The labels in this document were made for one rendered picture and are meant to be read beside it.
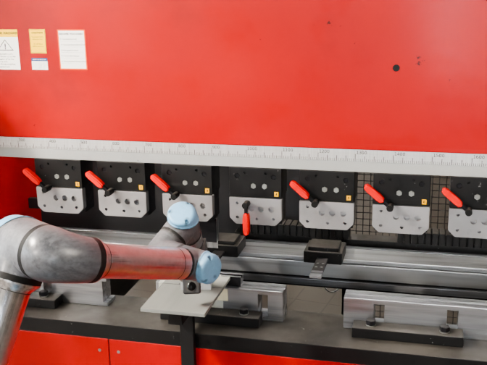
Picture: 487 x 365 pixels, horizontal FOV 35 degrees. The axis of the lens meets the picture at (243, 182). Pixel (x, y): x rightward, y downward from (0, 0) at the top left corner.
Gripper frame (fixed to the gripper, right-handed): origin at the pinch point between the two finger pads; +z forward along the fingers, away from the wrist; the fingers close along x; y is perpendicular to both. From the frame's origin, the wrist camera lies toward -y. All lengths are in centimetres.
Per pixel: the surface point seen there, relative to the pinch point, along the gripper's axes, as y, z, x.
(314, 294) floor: 107, 223, -39
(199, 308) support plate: -11.6, -8.8, -2.7
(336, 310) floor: 90, 208, -51
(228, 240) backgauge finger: 24.6, 17.3, -6.7
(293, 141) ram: 28.0, -30.0, -27.8
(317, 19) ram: 48, -55, -34
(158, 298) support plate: -7.1, -5.1, 9.5
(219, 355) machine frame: -16.6, 11.4, -6.7
